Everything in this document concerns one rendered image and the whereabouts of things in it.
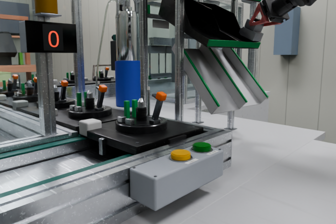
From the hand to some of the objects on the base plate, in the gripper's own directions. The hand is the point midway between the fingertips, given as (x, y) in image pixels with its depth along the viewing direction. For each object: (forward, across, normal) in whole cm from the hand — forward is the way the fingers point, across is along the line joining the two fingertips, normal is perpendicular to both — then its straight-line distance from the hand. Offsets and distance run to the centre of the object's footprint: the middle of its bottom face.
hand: (255, 23), depth 100 cm
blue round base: (+100, +1, +4) cm, 100 cm away
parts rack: (+36, -11, -28) cm, 47 cm away
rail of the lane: (+3, -69, -46) cm, 83 cm away
